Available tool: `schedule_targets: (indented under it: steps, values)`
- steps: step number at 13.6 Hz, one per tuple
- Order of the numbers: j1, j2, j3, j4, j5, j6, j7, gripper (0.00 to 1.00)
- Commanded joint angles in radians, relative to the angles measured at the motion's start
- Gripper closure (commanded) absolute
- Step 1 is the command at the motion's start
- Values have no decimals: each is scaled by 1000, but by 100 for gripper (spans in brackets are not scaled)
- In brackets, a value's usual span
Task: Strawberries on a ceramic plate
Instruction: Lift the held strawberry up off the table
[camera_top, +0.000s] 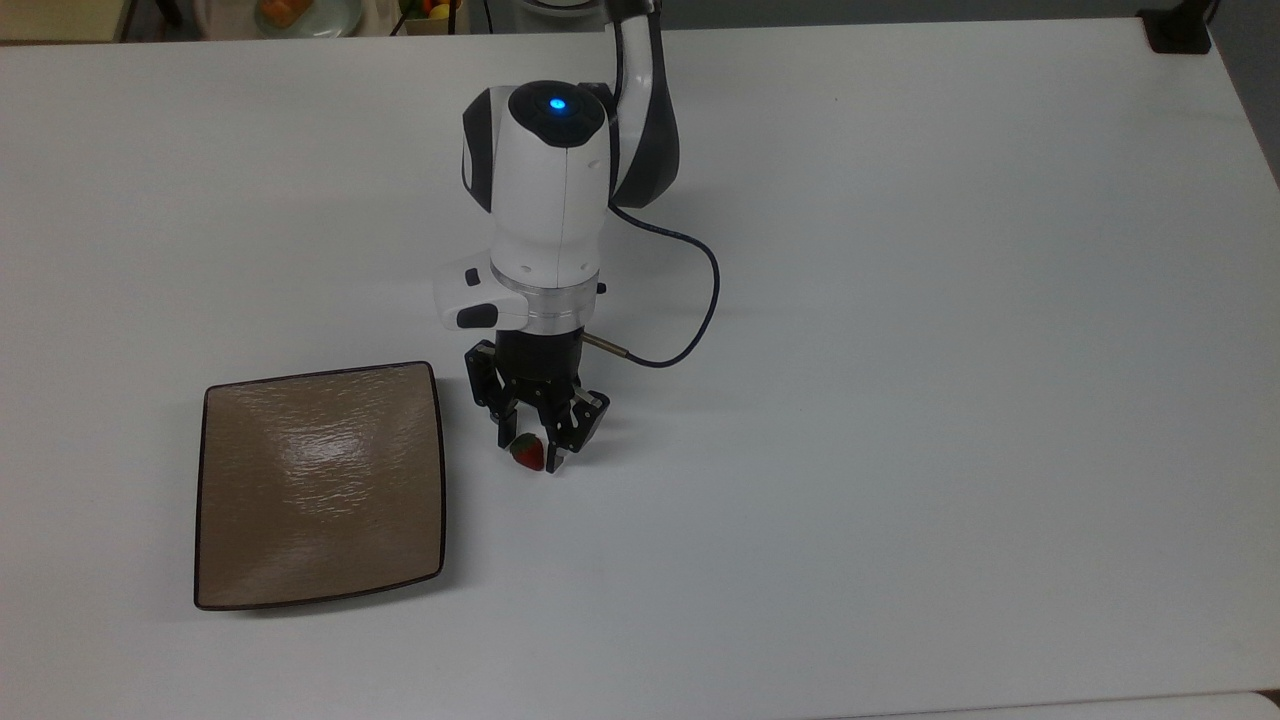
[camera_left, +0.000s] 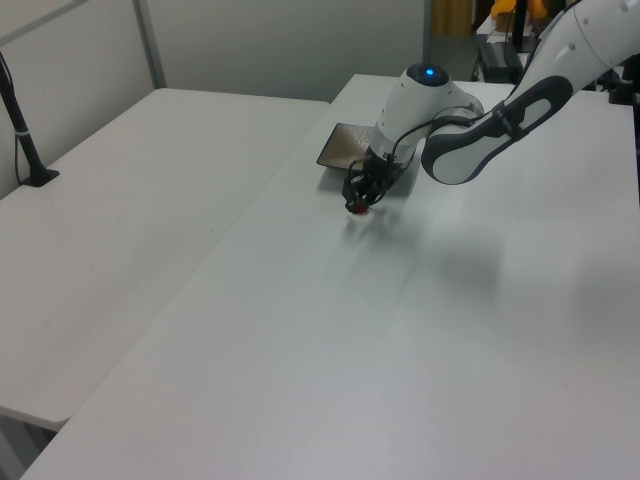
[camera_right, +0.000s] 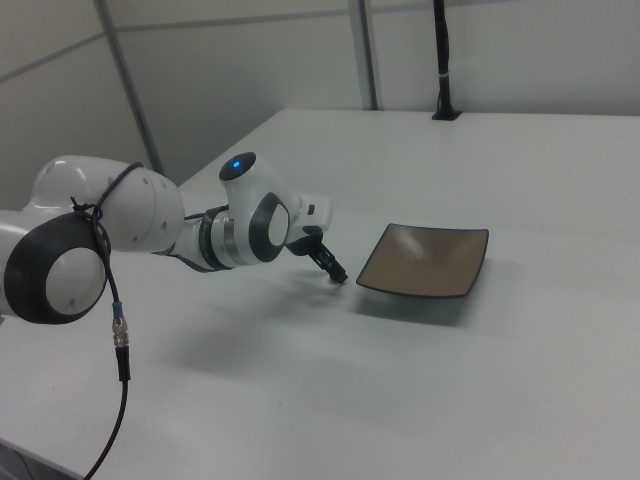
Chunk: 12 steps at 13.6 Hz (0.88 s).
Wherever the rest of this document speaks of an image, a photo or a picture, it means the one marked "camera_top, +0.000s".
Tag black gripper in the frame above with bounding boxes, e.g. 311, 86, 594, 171
463, 330, 612, 474

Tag square brown ceramic plate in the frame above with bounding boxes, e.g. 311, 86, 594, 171
193, 361, 447, 612

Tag plate with orange fruit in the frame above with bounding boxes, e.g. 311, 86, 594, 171
194, 0, 367, 40

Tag box of toy fruits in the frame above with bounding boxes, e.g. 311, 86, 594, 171
393, 0, 467, 37

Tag wooden board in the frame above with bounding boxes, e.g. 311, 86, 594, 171
0, 0, 137, 44

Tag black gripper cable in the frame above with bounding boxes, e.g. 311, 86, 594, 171
583, 203, 722, 370

